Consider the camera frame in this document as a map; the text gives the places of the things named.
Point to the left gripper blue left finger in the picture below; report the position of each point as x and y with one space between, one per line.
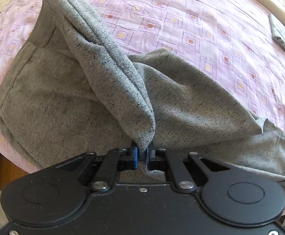
112 164

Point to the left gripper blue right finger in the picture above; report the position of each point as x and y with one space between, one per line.
171 164

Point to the grey speckled pants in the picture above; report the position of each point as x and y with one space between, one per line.
71 89

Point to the pink patterned bed sheet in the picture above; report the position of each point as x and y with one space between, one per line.
228 40

